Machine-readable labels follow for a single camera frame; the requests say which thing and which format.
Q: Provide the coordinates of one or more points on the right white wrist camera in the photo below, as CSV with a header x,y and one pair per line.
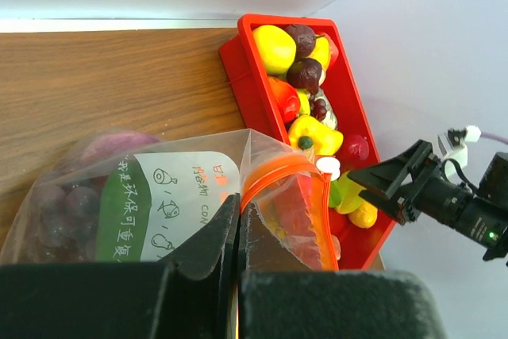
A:
x,y
454,150

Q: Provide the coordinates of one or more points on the clear zip top bag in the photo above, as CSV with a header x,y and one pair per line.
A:
x,y
157,196

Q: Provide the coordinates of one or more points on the red apple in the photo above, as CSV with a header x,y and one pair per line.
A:
x,y
355,148
333,50

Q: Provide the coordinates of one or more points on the yellow star fruit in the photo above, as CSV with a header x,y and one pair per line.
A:
x,y
344,194

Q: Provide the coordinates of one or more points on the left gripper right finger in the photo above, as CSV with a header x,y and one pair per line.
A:
x,y
279,297

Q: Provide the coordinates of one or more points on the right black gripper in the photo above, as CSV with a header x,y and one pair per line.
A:
x,y
440,190

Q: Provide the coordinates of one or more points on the red plastic fruit tray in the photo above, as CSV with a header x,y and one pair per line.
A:
x,y
257,106

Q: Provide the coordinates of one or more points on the purple onion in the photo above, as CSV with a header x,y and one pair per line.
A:
x,y
112,144

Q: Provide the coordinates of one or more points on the yellow peach top left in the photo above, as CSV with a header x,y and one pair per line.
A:
x,y
276,47

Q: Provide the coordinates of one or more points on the purple grape bunch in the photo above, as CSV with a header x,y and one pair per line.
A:
x,y
65,222

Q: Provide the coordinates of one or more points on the orange yellow mango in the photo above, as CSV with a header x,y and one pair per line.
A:
x,y
286,98

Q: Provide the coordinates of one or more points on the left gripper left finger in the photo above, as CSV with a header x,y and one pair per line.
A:
x,y
187,294

